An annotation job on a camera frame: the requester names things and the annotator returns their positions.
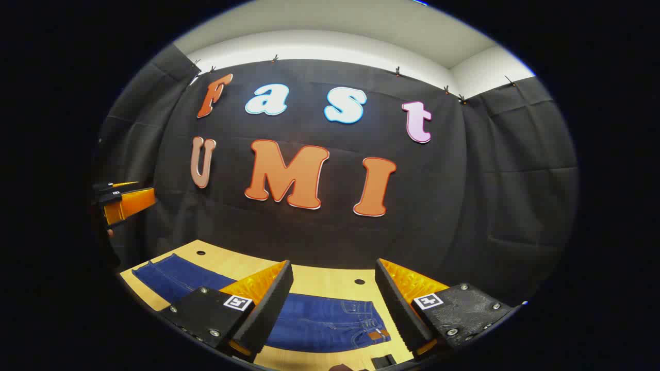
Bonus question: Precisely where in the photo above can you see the black backdrop cloth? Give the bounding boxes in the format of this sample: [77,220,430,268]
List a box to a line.
[95,44,581,310]

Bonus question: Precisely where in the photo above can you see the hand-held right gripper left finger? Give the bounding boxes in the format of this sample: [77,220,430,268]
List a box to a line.
[157,260,294,361]

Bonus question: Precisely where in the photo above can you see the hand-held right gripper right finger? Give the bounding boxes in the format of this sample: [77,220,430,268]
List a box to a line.
[374,258,519,359]

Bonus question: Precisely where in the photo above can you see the blue denim jeans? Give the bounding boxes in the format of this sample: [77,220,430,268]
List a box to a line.
[131,252,392,354]

